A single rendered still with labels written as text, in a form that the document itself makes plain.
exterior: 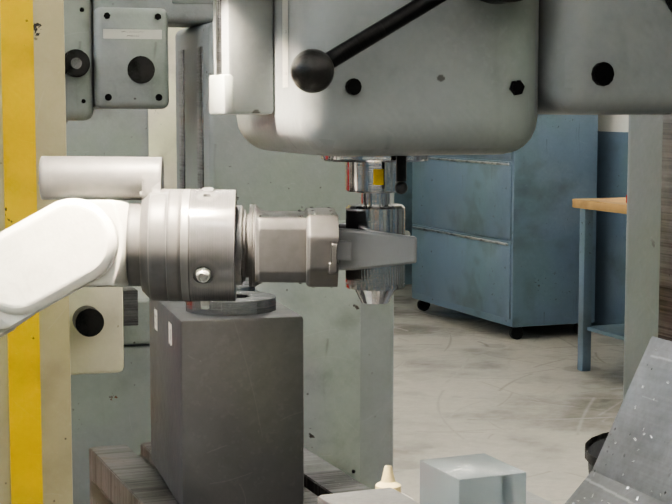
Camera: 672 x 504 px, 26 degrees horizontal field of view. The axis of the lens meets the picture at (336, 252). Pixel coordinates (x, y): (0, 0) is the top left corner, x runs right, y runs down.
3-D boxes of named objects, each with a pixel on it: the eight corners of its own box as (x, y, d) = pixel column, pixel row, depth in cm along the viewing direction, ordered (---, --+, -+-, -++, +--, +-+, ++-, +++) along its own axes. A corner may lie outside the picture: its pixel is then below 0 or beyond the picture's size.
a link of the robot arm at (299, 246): (339, 192, 108) (178, 191, 108) (338, 320, 109) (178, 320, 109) (332, 184, 121) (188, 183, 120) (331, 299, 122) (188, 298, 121)
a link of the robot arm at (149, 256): (181, 300, 110) (29, 299, 109) (189, 301, 121) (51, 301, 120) (182, 150, 110) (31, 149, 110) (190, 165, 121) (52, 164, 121)
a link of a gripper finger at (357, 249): (415, 269, 113) (335, 269, 113) (416, 228, 113) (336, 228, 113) (417, 272, 112) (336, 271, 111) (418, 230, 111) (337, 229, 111)
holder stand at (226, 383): (181, 514, 139) (179, 306, 137) (150, 460, 160) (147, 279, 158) (304, 505, 142) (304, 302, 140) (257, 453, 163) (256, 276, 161)
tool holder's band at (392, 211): (408, 219, 113) (408, 206, 113) (347, 219, 112) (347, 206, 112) (401, 215, 117) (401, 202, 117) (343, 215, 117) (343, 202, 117)
